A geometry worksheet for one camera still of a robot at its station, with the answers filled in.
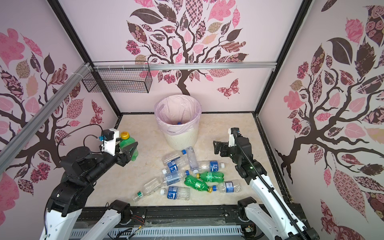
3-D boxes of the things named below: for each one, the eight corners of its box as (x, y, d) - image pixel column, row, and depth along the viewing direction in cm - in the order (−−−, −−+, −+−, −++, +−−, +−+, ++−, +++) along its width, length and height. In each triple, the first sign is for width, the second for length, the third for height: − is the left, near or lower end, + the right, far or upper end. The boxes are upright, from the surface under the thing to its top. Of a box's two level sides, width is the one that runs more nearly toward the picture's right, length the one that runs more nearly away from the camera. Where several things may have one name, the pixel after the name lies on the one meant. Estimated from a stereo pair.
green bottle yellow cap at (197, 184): (183, 184, 84) (182, 182, 81) (186, 176, 88) (186, 173, 84) (210, 195, 81) (211, 193, 77) (213, 186, 84) (214, 184, 80)
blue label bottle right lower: (213, 193, 82) (213, 190, 78) (212, 184, 85) (213, 181, 81) (240, 193, 82) (242, 190, 78) (238, 184, 85) (240, 181, 81)
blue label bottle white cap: (164, 177, 87) (163, 174, 83) (161, 167, 91) (159, 164, 87) (190, 166, 91) (190, 163, 88) (186, 157, 95) (186, 154, 92)
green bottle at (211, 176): (195, 182, 84) (195, 180, 81) (195, 174, 87) (195, 171, 85) (223, 182, 84) (224, 180, 81) (222, 174, 87) (223, 171, 85)
